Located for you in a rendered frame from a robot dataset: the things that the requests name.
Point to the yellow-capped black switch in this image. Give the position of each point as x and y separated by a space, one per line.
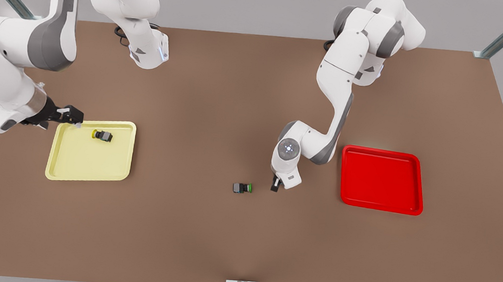
103 135

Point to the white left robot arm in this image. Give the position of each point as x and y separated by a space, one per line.
343 71

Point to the green-capped black switch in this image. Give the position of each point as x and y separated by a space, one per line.
242 187

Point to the yellow tray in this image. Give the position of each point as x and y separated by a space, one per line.
91 150

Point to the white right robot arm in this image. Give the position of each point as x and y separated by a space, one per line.
53 22

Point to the red tray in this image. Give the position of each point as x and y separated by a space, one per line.
382 179

